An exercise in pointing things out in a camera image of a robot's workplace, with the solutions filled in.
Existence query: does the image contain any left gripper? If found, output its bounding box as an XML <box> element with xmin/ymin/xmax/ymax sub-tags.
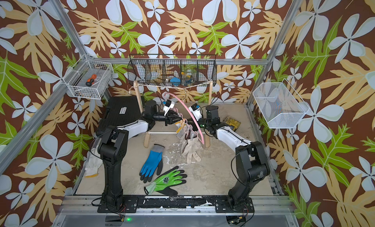
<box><xmin>152</xmin><ymin>110</ymin><xmax>182</xmax><ymax>127</ymax></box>

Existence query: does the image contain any pink clip hanger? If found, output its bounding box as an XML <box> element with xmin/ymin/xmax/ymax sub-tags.
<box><xmin>163</xmin><ymin>92</ymin><xmax>205</xmax><ymax>145</ymax></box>

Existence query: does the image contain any green rubber glove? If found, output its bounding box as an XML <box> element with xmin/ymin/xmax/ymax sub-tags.
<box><xmin>144</xmin><ymin>166</ymin><xmax>187</xmax><ymax>196</ymax></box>

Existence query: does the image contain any white cotton glove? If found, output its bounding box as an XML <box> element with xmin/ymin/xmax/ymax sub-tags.
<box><xmin>184</xmin><ymin>125</ymin><xmax>198</xmax><ymax>140</ymax></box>

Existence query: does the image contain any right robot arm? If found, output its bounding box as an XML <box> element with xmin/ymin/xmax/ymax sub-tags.
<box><xmin>198</xmin><ymin>105</ymin><xmax>271</xmax><ymax>212</ymax></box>

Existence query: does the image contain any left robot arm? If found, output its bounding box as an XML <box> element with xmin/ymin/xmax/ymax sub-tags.
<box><xmin>97</xmin><ymin>97</ymin><xmax>182</xmax><ymax>212</ymax></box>

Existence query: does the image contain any yellow drill bit box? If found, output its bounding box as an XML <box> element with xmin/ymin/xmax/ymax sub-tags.
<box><xmin>224</xmin><ymin>116</ymin><xmax>241</xmax><ymax>131</ymax></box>

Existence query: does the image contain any blue object in basket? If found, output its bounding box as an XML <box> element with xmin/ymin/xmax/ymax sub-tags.
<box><xmin>170</xmin><ymin>77</ymin><xmax>181</xmax><ymax>86</ymax></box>

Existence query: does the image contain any clear bottle in basket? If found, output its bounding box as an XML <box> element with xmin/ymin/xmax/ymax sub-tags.
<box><xmin>183</xmin><ymin>69</ymin><xmax>195</xmax><ymax>83</ymax></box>

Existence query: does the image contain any blue rubber glove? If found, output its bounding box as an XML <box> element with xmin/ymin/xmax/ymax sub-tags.
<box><xmin>139</xmin><ymin>144</ymin><xmax>165</xmax><ymax>183</ymax></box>

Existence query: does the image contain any black plastic tool case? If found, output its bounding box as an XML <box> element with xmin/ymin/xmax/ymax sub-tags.
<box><xmin>96</xmin><ymin>96</ymin><xmax>141</xmax><ymax>137</ymax></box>

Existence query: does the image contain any white mesh basket right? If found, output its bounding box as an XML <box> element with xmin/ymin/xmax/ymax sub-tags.
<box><xmin>253</xmin><ymin>79</ymin><xmax>310</xmax><ymax>129</ymax></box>

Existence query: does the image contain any orange black screwdriver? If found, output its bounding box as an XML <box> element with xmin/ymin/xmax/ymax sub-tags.
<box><xmin>86</xmin><ymin>74</ymin><xmax>97</xmax><ymax>87</ymax></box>

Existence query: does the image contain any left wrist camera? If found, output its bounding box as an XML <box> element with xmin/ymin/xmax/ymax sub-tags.
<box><xmin>163</xmin><ymin>100</ymin><xmax>175</xmax><ymax>116</ymax></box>

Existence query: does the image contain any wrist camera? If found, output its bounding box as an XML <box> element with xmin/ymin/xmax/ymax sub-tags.
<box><xmin>188</xmin><ymin>103</ymin><xmax>203</xmax><ymax>121</ymax></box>
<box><xmin>163</xmin><ymin>100</ymin><xmax>175</xmax><ymax>116</ymax></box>

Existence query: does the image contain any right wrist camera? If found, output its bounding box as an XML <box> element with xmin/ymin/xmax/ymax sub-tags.
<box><xmin>188</xmin><ymin>103</ymin><xmax>203</xmax><ymax>121</ymax></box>

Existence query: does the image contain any wooden drying rack frame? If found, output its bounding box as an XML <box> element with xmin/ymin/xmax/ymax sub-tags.
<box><xmin>131</xmin><ymin>81</ymin><xmax>213</xmax><ymax>148</ymax></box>

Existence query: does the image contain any black wire basket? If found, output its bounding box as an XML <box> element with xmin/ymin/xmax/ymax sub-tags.
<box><xmin>126</xmin><ymin>54</ymin><xmax>217</xmax><ymax>87</ymax></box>

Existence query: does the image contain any white wire basket left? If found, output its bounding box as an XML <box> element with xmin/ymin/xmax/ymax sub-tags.
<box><xmin>64</xmin><ymin>55</ymin><xmax>114</xmax><ymax>100</ymax></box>

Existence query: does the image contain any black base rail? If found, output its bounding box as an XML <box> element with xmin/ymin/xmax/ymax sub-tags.
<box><xmin>98</xmin><ymin>195</ymin><xmax>254</xmax><ymax>214</ymax></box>

